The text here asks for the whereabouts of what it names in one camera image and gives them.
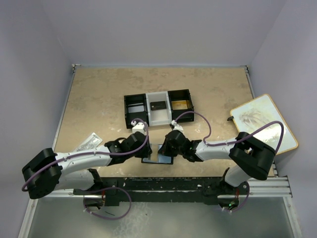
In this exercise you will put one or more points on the black leather card holder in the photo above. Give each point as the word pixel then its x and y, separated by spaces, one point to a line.
pixel 156 158

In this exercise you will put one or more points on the aluminium frame rail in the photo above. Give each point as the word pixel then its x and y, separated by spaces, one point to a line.
pixel 166 208

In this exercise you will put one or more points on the black and white organizer tray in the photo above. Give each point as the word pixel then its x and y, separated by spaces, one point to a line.
pixel 159 117

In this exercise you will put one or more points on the white board with wood rim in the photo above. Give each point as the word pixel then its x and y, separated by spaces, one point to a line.
pixel 258 112

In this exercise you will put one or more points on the gold credit card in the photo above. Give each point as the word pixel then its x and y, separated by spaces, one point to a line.
pixel 181 105

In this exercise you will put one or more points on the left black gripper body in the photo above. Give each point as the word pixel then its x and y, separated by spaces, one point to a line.
pixel 146 150

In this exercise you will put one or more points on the silver credit card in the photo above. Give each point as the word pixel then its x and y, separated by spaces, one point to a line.
pixel 135 108

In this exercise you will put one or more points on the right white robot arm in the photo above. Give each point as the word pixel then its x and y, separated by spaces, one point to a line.
pixel 253 158

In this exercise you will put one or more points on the black credit card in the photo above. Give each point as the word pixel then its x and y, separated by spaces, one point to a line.
pixel 159 105

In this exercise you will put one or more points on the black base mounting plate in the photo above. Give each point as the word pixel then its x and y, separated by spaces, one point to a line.
pixel 206 190

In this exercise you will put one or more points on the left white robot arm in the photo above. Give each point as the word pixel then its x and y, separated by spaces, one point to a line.
pixel 49 171

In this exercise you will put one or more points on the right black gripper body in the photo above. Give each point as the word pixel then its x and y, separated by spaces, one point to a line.
pixel 165 148

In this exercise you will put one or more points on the clear plastic card sleeve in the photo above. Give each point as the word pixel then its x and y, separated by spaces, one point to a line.
pixel 91 142

